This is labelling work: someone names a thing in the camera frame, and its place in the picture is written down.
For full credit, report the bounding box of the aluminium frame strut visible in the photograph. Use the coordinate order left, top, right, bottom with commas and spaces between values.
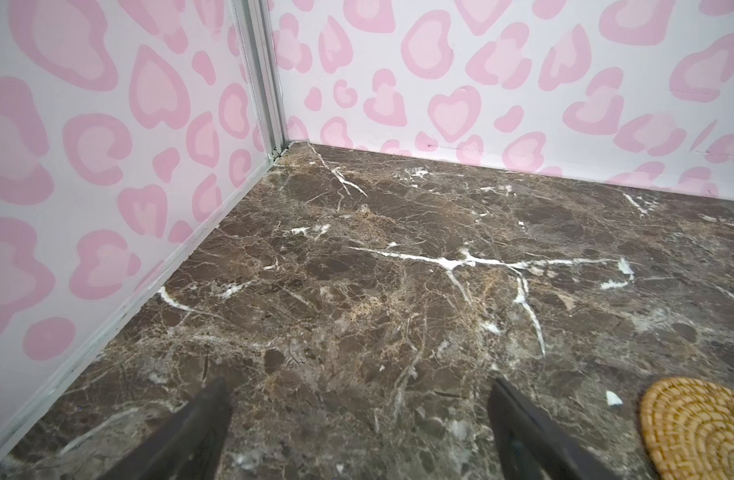
230, 0, 291, 162

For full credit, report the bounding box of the woven rattan coaster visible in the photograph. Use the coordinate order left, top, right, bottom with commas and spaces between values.
639, 377, 734, 479

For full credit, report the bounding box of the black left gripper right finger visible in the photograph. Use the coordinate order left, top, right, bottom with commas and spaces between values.
487, 378, 618, 480

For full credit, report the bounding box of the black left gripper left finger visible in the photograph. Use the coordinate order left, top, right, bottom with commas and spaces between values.
102, 379, 232, 479

